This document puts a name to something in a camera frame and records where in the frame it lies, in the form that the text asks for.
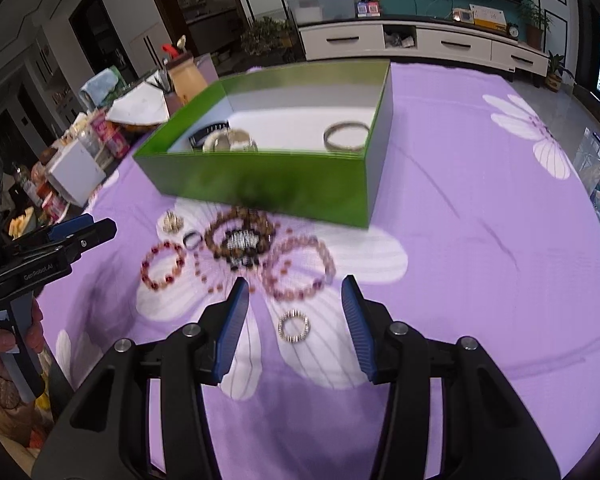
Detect bushy potted plants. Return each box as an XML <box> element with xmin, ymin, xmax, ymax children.
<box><xmin>239</xmin><ymin>15</ymin><xmax>299</xmax><ymax>64</ymax></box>

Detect clear storage bin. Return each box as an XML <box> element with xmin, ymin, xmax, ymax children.
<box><xmin>287</xmin><ymin>0</ymin><xmax>357</xmax><ymax>26</ymax></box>

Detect cream wristwatch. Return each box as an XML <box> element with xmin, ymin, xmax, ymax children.
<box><xmin>202</xmin><ymin>129</ymin><xmax>259</xmax><ymax>154</ymax></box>

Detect person's left forearm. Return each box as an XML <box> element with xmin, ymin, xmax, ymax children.
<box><xmin>0</xmin><ymin>360</ymin><xmax>56</xmax><ymax>466</ymax></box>

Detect white television cabinet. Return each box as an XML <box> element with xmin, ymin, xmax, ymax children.
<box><xmin>298</xmin><ymin>12</ymin><xmax>552</xmax><ymax>75</ymax></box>

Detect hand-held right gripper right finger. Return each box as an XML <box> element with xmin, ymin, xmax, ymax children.
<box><xmin>341</xmin><ymin>275</ymin><xmax>561</xmax><ymax>480</ymax></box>

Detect brown bead bracelet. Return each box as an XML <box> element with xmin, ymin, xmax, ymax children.
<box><xmin>204</xmin><ymin>207</ymin><xmax>277</xmax><ymax>269</ymax></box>

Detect black wristwatch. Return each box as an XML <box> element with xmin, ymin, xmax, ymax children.
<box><xmin>188</xmin><ymin>121</ymin><xmax>230</xmax><ymax>151</ymax></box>

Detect yellow white box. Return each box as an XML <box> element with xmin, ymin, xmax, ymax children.
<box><xmin>469</xmin><ymin>3</ymin><xmax>509</xmax><ymax>31</ymax></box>

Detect pink snack packets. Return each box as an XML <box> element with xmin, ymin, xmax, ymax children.
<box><xmin>90</xmin><ymin>112</ymin><xmax>131</xmax><ymax>159</ymax></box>

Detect white paper board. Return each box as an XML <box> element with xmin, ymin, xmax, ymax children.
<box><xmin>104</xmin><ymin>82</ymin><xmax>174</xmax><ymax>126</ymax></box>

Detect tall potted plant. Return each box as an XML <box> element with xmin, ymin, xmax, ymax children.
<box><xmin>517</xmin><ymin>0</ymin><xmax>554</xmax><ymax>51</ymax></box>

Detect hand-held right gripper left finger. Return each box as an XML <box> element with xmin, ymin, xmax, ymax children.
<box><xmin>32</xmin><ymin>276</ymin><xmax>251</xmax><ymax>480</ymax></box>

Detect small potted plant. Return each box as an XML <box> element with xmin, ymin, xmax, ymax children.
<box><xmin>544</xmin><ymin>51</ymin><xmax>576</xmax><ymax>92</ymax></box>

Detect pen holder with pens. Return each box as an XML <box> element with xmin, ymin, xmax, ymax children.
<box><xmin>151</xmin><ymin>67</ymin><xmax>186</xmax><ymax>116</ymax></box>

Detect silver bangle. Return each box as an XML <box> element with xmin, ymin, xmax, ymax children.
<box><xmin>323</xmin><ymin>120</ymin><xmax>371</xmax><ymax>153</ymax></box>

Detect orange bottle brown lid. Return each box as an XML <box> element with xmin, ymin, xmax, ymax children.
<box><xmin>161</xmin><ymin>44</ymin><xmax>209</xmax><ymax>106</ymax></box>

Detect plate of yellow fruit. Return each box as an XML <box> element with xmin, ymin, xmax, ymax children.
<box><xmin>7</xmin><ymin>207</ymin><xmax>36</xmax><ymax>239</ymax></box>

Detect purple floral tablecloth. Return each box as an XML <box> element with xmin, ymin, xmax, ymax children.
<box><xmin>40</xmin><ymin>60</ymin><xmax>600</xmax><ymax>480</ymax></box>

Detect red bead bracelet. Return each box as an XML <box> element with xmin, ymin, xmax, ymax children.
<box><xmin>140</xmin><ymin>241</ymin><xmax>187</xmax><ymax>292</ymax></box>

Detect green cardboard box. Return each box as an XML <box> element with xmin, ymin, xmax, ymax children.
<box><xmin>132</xmin><ymin>58</ymin><xmax>395</xmax><ymax>231</ymax></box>

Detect pink bead bracelet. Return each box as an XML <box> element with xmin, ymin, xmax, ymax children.
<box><xmin>262</xmin><ymin>234</ymin><xmax>337</xmax><ymax>304</ymax></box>

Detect blue towel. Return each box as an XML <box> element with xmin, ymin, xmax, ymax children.
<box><xmin>78</xmin><ymin>67</ymin><xmax>124</xmax><ymax>109</ymax></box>

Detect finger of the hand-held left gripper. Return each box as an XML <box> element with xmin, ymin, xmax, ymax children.
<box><xmin>30</xmin><ymin>218</ymin><xmax>118</xmax><ymax>267</ymax></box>
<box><xmin>11</xmin><ymin>213</ymin><xmax>96</xmax><ymax>254</ymax></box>

